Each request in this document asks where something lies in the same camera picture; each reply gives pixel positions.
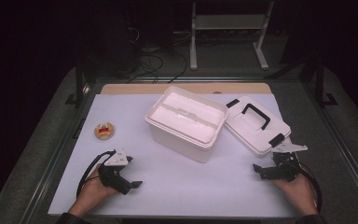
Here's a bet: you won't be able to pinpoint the white lid with black handle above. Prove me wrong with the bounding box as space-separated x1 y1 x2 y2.
224 95 293 158

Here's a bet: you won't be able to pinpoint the grey metal stand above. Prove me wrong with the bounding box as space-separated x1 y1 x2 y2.
189 0 275 71

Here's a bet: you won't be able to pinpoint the wooden board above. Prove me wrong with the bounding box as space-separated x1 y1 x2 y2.
101 82 273 95

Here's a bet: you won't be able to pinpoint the white tray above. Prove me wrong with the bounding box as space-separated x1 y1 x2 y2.
148 91 226 145

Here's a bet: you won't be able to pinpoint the white table mat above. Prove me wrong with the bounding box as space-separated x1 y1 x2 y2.
48 92 297 217

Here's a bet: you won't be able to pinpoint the white plastic storage box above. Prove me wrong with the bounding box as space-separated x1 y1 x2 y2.
145 86 230 164

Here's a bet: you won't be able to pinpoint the person's right hand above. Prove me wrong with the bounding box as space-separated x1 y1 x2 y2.
273 175 319 217

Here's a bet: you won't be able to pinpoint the person's left hand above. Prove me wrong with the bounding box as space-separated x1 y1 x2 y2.
68 163 119 217

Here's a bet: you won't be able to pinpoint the black floor cables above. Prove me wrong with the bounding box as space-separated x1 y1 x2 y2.
125 27 189 84

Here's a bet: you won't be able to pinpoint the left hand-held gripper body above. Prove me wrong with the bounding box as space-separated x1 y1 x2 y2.
97 149 134 196

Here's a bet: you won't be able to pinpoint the black metal post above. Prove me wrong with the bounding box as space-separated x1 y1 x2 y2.
315 55 339 108

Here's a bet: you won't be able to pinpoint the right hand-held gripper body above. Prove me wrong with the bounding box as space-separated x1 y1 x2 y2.
271 139 308 183

